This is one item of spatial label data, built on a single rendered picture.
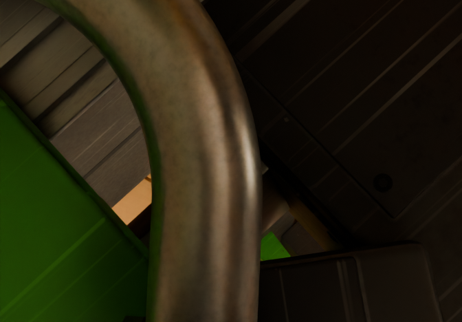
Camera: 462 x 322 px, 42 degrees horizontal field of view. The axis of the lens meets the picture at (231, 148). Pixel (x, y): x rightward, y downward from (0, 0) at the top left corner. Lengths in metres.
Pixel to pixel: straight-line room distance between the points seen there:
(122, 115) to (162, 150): 0.54
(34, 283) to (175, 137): 0.07
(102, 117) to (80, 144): 0.04
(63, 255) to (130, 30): 0.07
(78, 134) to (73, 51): 0.45
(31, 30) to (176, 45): 0.07
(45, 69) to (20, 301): 0.08
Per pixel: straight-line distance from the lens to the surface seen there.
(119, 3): 0.16
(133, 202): 1.02
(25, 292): 0.20
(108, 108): 0.66
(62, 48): 0.22
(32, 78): 0.22
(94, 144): 0.71
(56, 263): 0.19
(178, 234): 0.15
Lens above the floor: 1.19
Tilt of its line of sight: 16 degrees down
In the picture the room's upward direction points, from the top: 137 degrees clockwise
